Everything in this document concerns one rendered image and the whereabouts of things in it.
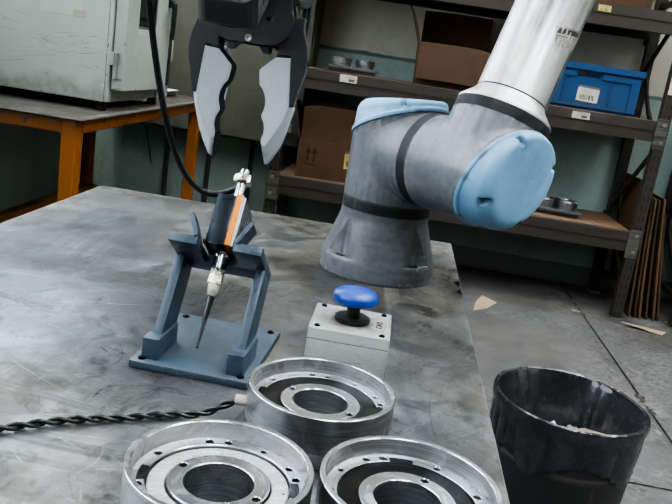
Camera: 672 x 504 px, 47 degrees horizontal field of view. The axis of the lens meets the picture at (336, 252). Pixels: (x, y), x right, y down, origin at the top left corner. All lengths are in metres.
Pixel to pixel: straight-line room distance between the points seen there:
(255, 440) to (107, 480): 0.09
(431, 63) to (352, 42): 0.71
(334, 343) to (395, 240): 0.33
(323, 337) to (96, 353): 0.19
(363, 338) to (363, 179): 0.35
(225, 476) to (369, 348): 0.22
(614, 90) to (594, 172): 0.68
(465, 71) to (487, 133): 3.05
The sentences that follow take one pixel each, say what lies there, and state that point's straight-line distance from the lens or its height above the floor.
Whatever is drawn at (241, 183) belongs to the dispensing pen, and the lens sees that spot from 0.69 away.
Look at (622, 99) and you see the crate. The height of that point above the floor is 1.08.
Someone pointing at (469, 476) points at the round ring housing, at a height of 0.83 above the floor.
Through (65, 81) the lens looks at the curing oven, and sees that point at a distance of 2.74.
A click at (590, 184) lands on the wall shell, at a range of 4.60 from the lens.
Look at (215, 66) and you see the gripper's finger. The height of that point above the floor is 1.04.
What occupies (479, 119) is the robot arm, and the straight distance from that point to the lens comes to 0.87.
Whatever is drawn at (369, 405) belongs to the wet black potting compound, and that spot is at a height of 0.83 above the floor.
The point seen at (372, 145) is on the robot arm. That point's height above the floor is 0.97.
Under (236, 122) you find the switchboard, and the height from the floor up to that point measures 0.64.
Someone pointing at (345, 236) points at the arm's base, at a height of 0.85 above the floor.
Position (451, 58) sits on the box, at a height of 1.15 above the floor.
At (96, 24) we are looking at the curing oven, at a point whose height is 1.06.
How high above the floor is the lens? 1.07
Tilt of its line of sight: 14 degrees down
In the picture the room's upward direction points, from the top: 9 degrees clockwise
